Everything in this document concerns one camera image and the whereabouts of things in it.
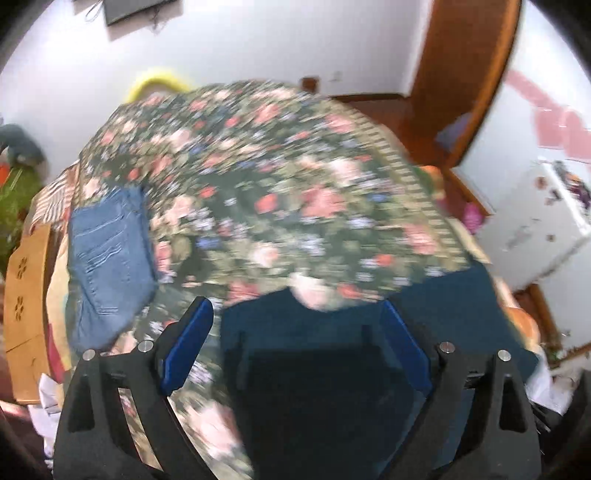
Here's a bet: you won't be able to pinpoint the white refrigerator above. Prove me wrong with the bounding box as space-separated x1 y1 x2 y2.
475 159 591 291

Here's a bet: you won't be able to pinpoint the green fabric storage box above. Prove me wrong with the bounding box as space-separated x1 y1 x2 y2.
0 166 42 278

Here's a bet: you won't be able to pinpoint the floral blanket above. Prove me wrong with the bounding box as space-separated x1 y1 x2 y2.
69 79 490 480

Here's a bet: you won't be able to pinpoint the dark navy pants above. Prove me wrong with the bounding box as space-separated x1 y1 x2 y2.
221 265 541 480

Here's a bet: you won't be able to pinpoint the white cloth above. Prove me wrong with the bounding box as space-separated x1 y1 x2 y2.
30 374 63 457

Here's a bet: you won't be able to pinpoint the colourful patterned bedsheet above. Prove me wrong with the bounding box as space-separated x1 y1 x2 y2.
44 222 77 374

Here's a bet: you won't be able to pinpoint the pink wall sticker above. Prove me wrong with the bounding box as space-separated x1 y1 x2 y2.
505 69 591 162

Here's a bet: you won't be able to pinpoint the yellow foam tube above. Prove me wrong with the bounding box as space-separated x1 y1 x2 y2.
127 67 195 104

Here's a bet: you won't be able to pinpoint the small black wall monitor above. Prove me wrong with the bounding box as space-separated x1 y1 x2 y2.
102 0 178 26

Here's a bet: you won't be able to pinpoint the grey plush toy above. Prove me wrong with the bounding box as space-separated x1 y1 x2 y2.
0 124 47 167

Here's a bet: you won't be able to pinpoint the blue denim jeans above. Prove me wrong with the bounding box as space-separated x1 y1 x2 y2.
67 185 160 354

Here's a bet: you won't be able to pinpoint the wooden door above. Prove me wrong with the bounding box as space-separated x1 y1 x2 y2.
409 0 525 169

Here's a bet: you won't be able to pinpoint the bamboo folding table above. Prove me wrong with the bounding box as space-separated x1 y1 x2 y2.
4 224 54 406

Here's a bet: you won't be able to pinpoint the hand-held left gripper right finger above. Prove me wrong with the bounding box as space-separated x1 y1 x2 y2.
379 300 541 480

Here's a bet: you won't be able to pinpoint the striped cloth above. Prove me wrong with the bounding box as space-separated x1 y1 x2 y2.
30 161 81 229

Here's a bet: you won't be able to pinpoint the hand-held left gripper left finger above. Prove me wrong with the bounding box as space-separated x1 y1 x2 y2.
54 296 214 480

